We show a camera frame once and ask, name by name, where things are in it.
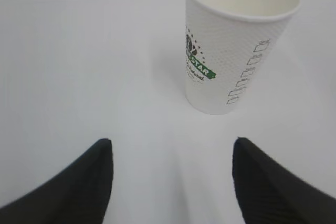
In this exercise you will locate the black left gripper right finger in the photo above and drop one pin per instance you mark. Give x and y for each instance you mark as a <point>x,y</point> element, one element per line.
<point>266,192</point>

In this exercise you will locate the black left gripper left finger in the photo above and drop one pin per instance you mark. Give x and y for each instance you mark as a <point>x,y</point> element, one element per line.
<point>78,194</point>

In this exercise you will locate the white paper cup green print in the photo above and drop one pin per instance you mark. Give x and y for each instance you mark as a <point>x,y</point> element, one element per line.
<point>226,42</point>

